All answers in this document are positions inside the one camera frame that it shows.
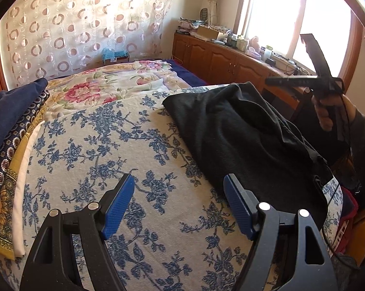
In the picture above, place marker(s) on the wooden cabinet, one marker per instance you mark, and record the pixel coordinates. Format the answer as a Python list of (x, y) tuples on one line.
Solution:
[(218, 57)]

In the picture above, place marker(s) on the white folded cloth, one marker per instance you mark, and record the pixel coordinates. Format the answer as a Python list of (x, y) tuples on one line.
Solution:
[(18, 218)]

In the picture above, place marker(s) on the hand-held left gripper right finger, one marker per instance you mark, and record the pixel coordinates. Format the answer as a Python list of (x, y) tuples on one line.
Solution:
[(238, 203)]

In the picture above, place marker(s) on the white patterned curtain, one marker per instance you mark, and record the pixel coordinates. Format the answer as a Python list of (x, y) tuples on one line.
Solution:
[(217, 0)]

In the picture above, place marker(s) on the cardboard box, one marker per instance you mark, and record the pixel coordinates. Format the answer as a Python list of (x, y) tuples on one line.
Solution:
[(207, 32)]

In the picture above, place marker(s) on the woven hand fan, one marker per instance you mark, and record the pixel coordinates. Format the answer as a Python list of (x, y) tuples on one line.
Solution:
[(204, 14)]

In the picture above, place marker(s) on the red printed cloth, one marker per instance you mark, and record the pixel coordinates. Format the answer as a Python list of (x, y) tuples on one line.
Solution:
[(343, 221)]

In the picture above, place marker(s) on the person's right hand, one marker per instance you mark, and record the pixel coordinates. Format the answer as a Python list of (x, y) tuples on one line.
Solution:
[(325, 112)]

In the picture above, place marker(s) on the pink floral blanket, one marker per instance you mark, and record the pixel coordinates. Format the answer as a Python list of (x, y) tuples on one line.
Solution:
[(109, 85)]

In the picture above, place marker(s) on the navy folded cloth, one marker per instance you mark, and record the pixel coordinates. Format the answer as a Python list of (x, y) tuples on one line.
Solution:
[(6, 118)]

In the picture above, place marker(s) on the dark blue bed sheet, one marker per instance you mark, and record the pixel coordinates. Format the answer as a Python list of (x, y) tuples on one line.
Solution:
[(185, 72)]

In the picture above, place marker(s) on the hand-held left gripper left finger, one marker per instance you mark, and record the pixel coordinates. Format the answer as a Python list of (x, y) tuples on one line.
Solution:
[(118, 206)]

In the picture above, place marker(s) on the stack of papers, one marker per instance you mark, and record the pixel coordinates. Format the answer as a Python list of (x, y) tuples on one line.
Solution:
[(187, 25)]

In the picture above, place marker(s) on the white device on cabinet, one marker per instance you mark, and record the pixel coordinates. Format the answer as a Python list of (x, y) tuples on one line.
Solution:
[(284, 63)]

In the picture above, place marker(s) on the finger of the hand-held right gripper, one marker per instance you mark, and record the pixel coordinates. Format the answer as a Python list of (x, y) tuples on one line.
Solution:
[(317, 57), (291, 81)]

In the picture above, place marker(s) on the blue wrapped box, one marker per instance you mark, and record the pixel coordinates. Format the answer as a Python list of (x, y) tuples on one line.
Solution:
[(114, 56)]

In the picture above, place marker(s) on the blue floral bedspread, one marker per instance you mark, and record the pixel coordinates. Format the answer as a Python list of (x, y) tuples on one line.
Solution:
[(94, 142)]

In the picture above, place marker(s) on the sheer curtain with circles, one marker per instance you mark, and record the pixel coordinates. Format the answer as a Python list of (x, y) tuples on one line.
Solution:
[(64, 21)]

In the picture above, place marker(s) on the black t-shirt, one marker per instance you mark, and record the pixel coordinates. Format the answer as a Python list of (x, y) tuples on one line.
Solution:
[(231, 127)]

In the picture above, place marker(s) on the yellow sunflower patterned cloth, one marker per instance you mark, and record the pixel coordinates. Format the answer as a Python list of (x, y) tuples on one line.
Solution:
[(5, 206)]

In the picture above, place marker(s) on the navy medallion patterned cloth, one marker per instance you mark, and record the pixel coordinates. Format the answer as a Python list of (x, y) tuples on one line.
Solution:
[(3, 163)]

